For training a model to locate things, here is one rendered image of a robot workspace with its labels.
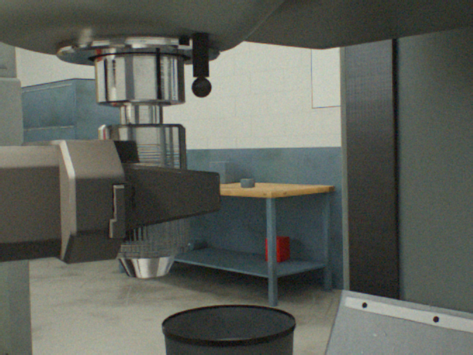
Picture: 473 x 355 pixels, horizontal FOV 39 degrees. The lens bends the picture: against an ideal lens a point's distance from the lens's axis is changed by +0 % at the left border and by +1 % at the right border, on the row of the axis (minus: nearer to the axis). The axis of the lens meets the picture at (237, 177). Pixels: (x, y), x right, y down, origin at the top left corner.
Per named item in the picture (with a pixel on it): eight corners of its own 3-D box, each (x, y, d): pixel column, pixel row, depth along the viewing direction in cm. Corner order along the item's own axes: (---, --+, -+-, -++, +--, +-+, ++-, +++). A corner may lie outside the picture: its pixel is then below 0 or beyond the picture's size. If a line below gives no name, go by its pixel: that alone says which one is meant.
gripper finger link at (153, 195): (214, 221, 35) (100, 229, 32) (213, 160, 35) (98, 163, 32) (229, 224, 34) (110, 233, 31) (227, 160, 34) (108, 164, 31)
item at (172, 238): (84, 253, 36) (79, 145, 36) (151, 242, 39) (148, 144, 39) (141, 262, 33) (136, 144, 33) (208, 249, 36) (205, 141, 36)
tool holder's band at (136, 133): (79, 145, 36) (79, 126, 36) (148, 144, 39) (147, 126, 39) (136, 144, 33) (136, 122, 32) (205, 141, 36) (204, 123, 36)
